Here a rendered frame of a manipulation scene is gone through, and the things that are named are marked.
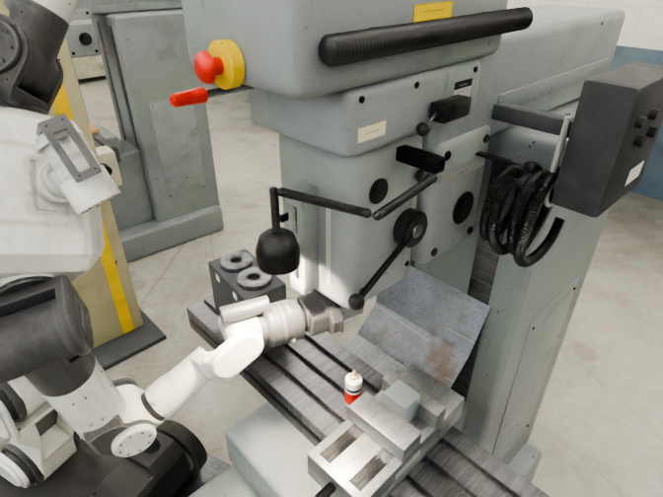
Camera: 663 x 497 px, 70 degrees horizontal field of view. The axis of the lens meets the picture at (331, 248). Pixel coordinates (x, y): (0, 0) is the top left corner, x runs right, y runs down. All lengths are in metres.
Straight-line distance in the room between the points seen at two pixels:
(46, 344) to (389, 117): 0.58
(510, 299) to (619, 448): 1.50
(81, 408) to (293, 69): 0.62
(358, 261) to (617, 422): 2.08
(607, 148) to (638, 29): 4.17
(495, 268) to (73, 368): 0.91
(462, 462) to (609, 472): 1.45
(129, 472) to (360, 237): 1.10
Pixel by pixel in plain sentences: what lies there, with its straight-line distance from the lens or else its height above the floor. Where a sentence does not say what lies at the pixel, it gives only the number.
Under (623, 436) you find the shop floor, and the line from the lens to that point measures 2.70.
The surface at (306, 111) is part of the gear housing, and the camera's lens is 0.72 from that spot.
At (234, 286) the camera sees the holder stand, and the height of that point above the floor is 1.15.
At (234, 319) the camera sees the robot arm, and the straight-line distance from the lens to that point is 0.94.
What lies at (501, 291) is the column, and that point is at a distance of 1.25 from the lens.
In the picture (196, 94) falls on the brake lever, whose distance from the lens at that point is 0.76.
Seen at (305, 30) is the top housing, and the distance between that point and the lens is 0.58.
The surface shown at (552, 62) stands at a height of 1.68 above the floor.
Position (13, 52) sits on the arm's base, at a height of 1.76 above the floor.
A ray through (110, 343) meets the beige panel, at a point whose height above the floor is 0.03.
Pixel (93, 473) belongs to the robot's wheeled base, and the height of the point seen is 0.57.
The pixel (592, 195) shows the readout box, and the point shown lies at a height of 1.55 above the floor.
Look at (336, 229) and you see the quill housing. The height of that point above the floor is 1.49.
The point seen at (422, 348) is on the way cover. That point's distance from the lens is 1.36.
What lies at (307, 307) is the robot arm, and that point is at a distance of 0.98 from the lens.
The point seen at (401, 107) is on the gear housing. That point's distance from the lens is 0.75.
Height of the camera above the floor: 1.89
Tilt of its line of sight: 32 degrees down
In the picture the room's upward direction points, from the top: straight up
